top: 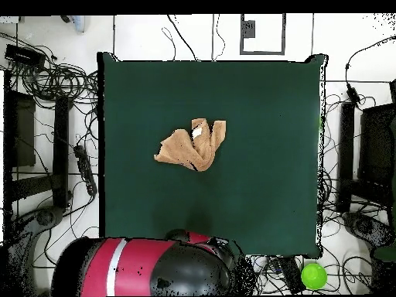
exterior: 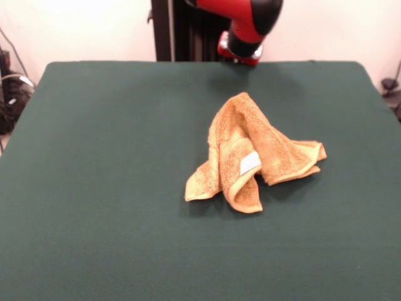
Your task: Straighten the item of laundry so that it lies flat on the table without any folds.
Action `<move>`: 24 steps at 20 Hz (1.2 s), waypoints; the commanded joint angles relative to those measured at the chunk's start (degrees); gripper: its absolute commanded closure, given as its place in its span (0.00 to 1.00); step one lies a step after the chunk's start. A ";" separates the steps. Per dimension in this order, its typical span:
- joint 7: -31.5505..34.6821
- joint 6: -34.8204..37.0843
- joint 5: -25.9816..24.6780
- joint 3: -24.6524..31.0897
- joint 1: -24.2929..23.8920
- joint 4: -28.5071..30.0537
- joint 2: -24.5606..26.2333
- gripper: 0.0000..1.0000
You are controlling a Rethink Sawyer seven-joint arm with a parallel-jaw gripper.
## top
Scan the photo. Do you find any tan terry towel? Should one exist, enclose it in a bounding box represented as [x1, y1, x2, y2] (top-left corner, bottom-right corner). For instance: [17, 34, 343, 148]
[153, 118, 227, 172]

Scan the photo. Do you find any flat black box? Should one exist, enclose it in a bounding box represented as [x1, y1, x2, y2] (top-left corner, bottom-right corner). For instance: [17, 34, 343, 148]
[4, 43, 46, 67]

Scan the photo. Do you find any dark green tablecloth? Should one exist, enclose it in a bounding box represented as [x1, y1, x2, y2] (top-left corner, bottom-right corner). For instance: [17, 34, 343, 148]
[96, 51, 329, 259]

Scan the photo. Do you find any black power strip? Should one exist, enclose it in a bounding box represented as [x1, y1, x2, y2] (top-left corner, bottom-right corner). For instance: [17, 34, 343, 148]
[73, 144, 98, 197]

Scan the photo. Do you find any long black box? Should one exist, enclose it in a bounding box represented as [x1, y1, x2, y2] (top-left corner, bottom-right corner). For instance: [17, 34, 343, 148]
[278, 256, 307, 295]

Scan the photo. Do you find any small grey square plate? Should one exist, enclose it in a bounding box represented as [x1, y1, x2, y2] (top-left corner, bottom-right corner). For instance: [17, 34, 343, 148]
[242, 19, 257, 39]

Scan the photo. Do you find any grey chair base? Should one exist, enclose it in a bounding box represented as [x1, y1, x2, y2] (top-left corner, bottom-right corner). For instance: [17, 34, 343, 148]
[341, 211, 395, 248]
[4, 205, 66, 297]

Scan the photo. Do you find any bright green ball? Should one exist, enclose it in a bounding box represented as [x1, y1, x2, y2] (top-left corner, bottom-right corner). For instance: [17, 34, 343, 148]
[300, 262, 328, 291]

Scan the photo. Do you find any black power adapter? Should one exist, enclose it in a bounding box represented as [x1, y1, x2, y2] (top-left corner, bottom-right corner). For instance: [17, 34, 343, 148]
[345, 82, 362, 108]

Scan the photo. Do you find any pale blue white object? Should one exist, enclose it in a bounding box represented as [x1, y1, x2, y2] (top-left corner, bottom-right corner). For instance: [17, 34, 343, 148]
[71, 15, 87, 33]

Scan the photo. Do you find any thick black cable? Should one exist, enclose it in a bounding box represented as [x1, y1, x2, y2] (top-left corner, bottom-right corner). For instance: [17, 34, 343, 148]
[166, 14, 199, 62]

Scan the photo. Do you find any thin black looped cable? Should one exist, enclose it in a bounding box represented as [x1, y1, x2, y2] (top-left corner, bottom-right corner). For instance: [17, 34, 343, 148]
[161, 26, 177, 62]

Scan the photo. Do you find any black stand frame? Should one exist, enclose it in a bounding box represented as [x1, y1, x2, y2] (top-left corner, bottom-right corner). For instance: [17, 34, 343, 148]
[2, 69, 73, 211]
[336, 78, 396, 217]

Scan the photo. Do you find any black adapter cable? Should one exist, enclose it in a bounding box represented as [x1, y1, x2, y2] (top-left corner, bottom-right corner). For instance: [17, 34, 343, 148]
[344, 35, 396, 85]

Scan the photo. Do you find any tangle of black cables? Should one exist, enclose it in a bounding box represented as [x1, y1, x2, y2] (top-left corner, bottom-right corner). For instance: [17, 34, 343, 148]
[0, 30, 100, 108]

